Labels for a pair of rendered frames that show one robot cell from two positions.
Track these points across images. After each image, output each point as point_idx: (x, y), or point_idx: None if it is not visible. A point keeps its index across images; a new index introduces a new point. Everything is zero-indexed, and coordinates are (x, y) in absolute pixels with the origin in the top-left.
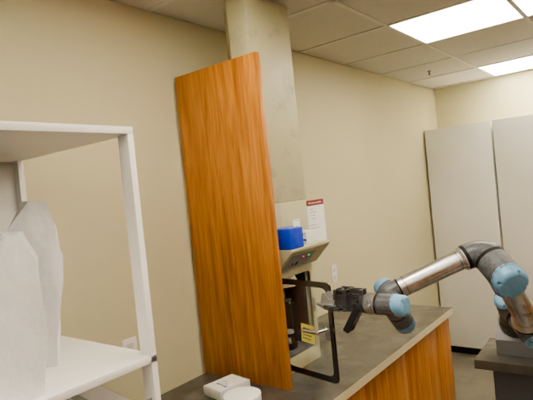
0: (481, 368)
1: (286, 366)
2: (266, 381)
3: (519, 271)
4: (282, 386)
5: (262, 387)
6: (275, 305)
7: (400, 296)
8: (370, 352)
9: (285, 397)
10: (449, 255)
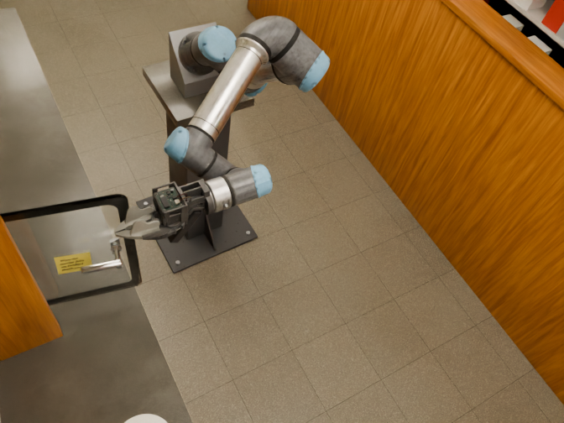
0: (185, 126)
1: (54, 320)
2: (12, 353)
3: (329, 60)
4: (49, 339)
5: (13, 365)
6: (13, 274)
7: (265, 173)
8: (50, 176)
9: (79, 352)
10: (246, 57)
